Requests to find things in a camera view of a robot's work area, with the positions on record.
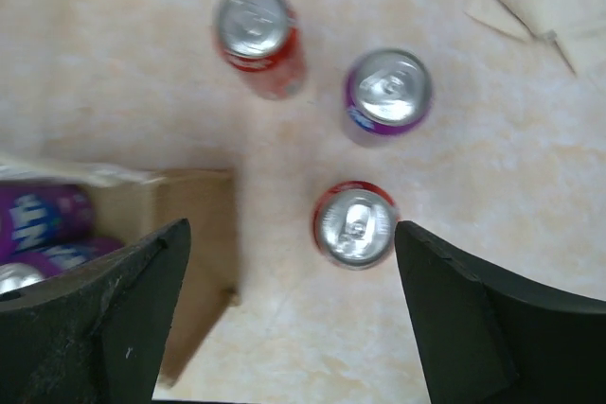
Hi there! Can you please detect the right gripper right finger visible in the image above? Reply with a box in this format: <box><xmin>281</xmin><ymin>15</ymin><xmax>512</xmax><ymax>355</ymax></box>
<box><xmin>395</xmin><ymin>221</ymin><xmax>605</xmax><ymax>403</ymax></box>

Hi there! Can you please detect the canvas bag with white handles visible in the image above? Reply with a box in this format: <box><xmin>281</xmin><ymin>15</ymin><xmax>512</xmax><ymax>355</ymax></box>
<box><xmin>1</xmin><ymin>169</ymin><xmax>239</xmax><ymax>403</ymax></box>

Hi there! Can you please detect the red can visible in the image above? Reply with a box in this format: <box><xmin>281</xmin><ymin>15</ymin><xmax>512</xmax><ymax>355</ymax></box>
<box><xmin>214</xmin><ymin>0</ymin><xmax>307</xmax><ymax>100</ymax></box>
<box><xmin>311</xmin><ymin>180</ymin><xmax>400</xmax><ymax>271</ymax></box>

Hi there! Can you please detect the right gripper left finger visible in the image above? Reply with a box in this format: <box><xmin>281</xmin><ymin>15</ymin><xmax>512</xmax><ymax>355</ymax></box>
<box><xmin>1</xmin><ymin>219</ymin><xmax>190</xmax><ymax>403</ymax></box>

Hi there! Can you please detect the purple can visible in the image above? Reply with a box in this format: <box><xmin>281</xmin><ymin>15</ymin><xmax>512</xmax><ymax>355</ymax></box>
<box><xmin>1</xmin><ymin>237</ymin><xmax>124</xmax><ymax>294</ymax></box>
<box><xmin>343</xmin><ymin>48</ymin><xmax>433</xmax><ymax>147</ymax></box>
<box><xmin>1</xmin><ymin>184</ymin><xmax>96</xmax><ymax>261</ymax></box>

